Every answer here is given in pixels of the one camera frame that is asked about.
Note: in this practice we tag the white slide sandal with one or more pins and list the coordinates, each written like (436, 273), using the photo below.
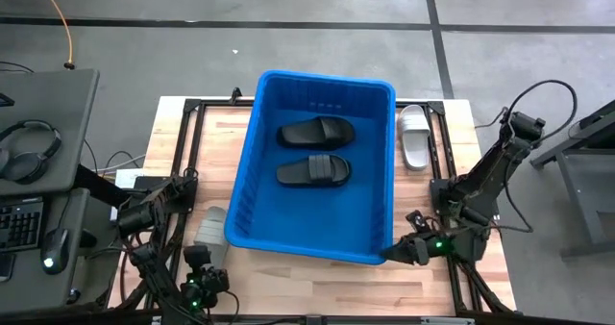
(414, 142)

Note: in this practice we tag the silver bracket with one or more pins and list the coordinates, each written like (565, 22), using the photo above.
(447, 321)

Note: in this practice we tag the black aluminium frame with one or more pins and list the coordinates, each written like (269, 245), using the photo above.
(218, 102)

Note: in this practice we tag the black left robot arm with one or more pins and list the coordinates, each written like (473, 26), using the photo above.
(137, 217)

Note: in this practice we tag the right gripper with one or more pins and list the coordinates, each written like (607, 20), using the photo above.
(432, 250)

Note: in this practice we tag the black clamp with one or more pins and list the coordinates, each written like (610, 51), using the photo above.
(235, 95)

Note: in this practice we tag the black headphones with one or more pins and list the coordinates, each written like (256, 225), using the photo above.
(26, 167)

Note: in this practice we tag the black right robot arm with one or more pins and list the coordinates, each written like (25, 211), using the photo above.
(485, 181)

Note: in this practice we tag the white power box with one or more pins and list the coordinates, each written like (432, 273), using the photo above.
(129, 178)

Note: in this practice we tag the grey desk top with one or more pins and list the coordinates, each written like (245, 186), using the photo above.
(53, 104)

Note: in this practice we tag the dark grey stand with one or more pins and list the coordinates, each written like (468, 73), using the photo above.
(579, 195)

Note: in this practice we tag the black round knob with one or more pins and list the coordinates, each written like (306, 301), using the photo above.
(73, 296)

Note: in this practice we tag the grey keyboard shelf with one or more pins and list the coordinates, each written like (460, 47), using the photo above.
(29, 296)

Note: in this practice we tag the small black device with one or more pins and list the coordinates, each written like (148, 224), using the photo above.
(5, 100)

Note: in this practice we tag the grey slide sandal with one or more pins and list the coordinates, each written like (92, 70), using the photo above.
(211, 229)

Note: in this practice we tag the black computer mouse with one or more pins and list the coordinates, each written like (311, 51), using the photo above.
(55, 250)

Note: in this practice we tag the blue plastic bin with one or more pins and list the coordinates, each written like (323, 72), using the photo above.
(312, 219)

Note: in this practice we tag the black phone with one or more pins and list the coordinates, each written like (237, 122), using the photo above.
(6, 267)

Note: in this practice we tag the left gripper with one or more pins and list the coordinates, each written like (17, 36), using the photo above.
(206, 286)

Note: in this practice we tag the black keyboard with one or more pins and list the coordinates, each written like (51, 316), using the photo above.
(19, 224)

